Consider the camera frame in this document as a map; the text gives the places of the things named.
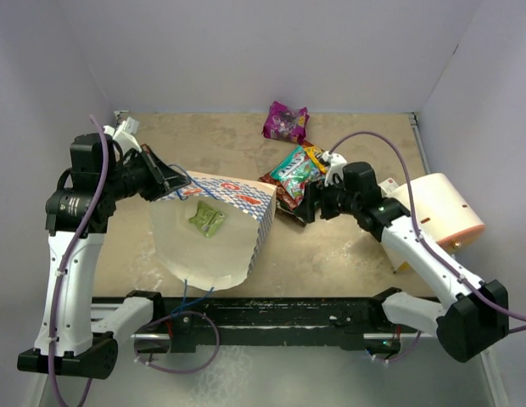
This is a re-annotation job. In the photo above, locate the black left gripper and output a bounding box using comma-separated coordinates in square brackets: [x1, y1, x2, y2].
[104, 143, 191, 202]

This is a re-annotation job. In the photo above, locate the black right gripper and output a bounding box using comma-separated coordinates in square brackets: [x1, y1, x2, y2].
[294, 173, 361, 223]

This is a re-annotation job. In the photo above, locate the red snack packet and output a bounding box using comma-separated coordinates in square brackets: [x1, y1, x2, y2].
[258, 170, 308, 211]

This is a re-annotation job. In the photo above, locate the teal Fox's candy bag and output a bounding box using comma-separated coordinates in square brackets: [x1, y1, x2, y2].
[274, 145, 324, 183]

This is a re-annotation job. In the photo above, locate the white green snack packet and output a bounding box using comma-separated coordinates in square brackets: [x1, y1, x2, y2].
[188, 201, 227, 238]

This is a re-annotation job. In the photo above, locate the yellow candy packet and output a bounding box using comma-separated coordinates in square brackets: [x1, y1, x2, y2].
[304, 145, 328, 174]

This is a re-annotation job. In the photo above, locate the blue checkered paper bag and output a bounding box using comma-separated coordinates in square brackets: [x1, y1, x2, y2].
[149, 165, 276, 293]

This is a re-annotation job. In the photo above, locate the purple candy snack bag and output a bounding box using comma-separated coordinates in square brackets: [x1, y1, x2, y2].
[262, 101, 310, 143]

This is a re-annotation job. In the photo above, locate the brown sea salt chips bag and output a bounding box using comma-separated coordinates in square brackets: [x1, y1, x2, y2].
[276, 202, 306, 227]

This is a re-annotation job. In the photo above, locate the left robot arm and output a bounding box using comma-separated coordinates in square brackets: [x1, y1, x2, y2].
[17, 133, 189, 380]

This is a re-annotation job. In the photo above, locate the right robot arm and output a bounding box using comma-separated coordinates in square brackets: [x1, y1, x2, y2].
[296, 153, 509, 363]

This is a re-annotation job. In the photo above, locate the small green white box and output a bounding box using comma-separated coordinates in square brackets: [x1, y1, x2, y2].
[378, 178, 400, 196]

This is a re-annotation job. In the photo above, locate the cream cylindrical appliance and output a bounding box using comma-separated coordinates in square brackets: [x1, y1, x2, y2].
[411, 173, 485, 254]

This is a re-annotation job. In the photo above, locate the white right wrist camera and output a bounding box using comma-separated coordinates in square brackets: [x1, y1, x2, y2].
[318, 151, 347, 187]

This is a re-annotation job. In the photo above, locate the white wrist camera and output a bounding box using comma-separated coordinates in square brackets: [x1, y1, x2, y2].
[318, 151, 347, 187]
[104, 117, 142, 154]

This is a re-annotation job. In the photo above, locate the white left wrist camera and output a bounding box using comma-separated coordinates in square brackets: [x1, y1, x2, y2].
[104, 117, 142, 154]

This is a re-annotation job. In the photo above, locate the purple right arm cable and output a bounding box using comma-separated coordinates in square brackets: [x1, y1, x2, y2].
[328, 131, 526, 365]

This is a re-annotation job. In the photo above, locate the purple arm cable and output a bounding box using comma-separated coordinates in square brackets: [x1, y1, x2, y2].
[48, 114, 109, 407]
[328, 131, 526, 365]

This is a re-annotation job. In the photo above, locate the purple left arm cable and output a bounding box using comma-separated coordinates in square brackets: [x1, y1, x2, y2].
[48, 114, 109, 407]

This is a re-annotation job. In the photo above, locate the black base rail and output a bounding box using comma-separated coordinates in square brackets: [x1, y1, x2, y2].
[134, 297, 416, 354]

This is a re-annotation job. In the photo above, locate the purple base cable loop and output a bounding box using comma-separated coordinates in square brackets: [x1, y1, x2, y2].
[132, 312, 221, 375]

